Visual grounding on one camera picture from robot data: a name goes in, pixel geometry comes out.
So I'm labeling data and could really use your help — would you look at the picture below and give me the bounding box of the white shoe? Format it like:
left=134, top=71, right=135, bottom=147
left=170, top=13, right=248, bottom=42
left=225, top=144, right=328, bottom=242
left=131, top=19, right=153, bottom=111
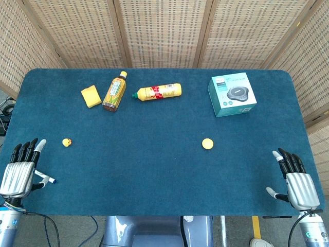
left=250, top=238, right=273, bottom=247

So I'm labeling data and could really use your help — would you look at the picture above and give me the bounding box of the dark blue table cloth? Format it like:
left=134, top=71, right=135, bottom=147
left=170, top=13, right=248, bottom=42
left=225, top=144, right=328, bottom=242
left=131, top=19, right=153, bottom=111
left=0, top=68, right=326, bottom=217

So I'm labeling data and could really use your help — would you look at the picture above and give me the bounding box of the black cable bundle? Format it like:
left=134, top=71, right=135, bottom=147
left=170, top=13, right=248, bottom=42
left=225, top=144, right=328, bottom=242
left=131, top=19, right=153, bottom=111
left=0, top=96, right=16, bottom=137

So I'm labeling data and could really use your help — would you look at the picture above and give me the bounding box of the woven rattan folding screen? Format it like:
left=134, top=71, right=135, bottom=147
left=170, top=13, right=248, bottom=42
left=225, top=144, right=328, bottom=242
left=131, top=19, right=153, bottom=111
left=0, top=0, right=329, bottom=204

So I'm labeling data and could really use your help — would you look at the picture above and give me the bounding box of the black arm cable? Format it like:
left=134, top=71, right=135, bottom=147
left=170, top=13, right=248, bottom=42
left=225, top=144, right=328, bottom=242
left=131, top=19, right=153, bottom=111
left=25, top=211, right=60, bottom=247
left=287, top=208, right=322, bottom=247

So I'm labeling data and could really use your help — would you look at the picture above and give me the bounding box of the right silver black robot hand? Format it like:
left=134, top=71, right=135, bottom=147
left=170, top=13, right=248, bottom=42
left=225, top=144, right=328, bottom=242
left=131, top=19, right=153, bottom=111
left=266, top=147, right=321, bottom=212

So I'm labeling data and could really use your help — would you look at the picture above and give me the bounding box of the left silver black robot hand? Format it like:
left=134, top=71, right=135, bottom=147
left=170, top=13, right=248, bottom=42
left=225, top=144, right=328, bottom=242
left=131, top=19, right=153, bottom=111
left=0, top=138, right=50, bottom=199

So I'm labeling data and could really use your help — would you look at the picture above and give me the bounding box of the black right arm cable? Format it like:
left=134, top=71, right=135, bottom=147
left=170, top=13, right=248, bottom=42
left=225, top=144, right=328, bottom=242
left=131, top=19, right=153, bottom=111
left=287, top=208, right=322, bottom=247

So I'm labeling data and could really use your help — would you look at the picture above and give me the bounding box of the white marker with blue cap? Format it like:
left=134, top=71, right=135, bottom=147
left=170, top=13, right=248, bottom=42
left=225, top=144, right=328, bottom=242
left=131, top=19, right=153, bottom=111
left=34, top=169, right=57, bottom=184

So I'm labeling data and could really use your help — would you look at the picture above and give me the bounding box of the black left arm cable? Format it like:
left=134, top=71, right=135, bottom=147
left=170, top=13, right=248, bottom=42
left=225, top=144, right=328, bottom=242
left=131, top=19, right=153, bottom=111
left=25, top=211, right=60, bottom=247

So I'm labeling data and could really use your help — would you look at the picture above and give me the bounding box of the tea bottle with yellow label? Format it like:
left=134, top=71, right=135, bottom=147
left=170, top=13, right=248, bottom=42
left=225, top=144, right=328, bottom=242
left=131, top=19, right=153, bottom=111
left=102, top=70, right=129, bottom=113

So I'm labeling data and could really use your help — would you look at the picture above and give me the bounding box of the yellow sponge block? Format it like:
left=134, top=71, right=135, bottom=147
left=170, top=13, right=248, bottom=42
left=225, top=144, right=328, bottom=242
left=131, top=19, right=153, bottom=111
left=80, top=84, right=103, bottom=109

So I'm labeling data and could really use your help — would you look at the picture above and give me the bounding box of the teal speakerphone box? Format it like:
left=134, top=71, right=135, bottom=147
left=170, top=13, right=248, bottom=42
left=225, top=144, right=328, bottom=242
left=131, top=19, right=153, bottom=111
left=207, top=72, right=258, bottom=118

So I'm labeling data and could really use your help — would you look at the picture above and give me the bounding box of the blue-grey robot torso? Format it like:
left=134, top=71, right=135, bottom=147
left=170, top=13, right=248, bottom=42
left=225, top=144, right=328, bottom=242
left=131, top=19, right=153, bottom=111
left=102, top=215, right=214, bottom=247

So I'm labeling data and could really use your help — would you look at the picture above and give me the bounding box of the yellow bottle with green cap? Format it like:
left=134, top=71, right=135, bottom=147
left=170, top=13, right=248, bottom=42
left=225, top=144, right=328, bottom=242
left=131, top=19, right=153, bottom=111
left=132, top=82, right=182, bottom=102

